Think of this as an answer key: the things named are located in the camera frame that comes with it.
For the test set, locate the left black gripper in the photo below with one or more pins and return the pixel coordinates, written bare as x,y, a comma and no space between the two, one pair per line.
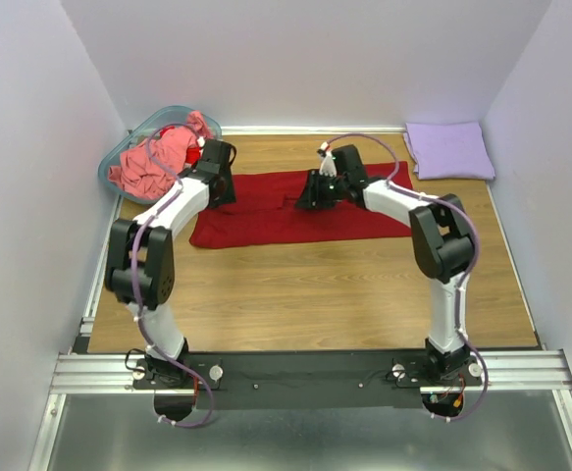
230,195

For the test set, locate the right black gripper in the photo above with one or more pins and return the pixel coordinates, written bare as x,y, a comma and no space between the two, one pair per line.
309,196

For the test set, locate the dark red t shirt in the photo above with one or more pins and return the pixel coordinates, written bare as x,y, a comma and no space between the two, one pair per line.
265,213

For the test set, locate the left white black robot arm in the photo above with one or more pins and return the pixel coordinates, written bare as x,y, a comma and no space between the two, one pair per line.
140,266

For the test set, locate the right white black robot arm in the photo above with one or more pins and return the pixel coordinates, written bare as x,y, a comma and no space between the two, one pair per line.
444,242

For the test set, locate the clear blue plastic bin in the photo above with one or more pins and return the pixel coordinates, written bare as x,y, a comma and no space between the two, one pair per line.
114,162

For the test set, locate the pink t shirt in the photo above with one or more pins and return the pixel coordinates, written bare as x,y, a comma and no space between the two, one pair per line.
143,167

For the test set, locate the folded lavender t shirt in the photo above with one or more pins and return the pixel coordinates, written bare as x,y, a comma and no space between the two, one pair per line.
455,151

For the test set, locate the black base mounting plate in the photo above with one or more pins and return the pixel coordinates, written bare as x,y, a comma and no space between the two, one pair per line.
400,378

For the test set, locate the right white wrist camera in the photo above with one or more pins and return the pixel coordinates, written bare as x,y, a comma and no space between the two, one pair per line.
328,166

